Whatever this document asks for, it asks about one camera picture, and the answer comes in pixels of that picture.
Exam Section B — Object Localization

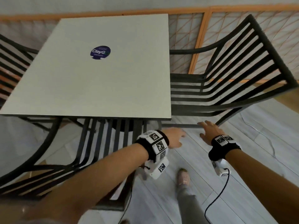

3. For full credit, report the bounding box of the person's left hand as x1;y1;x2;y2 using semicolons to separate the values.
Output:
162;127;187;149

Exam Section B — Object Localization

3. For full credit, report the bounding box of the person's right hand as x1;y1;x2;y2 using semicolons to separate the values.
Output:
197;121;226;146

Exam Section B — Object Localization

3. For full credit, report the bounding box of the person's left forearm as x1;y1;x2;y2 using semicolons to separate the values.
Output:
0;143;149;224

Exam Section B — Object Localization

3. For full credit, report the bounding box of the person's right forearm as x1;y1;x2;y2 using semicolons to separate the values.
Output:
225;150;299;224

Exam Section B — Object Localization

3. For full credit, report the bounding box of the black wristband with marker cubes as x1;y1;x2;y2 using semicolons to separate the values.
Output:
208;135;242;177
135;130;170;180

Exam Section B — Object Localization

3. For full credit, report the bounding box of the person's pink shoe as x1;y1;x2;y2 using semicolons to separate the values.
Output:
176;168;190;188

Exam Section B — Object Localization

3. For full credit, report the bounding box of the person's grey trouser leg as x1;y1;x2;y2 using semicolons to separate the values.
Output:
176;186;209;224

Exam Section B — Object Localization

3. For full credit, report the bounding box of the black metal slatted chair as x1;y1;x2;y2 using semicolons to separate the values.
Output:
169;14;299;128
0;117;162;212
0;34;40;110

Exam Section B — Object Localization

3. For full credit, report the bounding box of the wooden lattice fence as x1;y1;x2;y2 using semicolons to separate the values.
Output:
0;5;299;85

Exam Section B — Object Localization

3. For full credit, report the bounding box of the round blue sticker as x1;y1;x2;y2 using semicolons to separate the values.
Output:
90;46;111;60

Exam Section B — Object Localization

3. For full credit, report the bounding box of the black cable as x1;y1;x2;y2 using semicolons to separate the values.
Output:
118;189;133;224
204;168;230;224

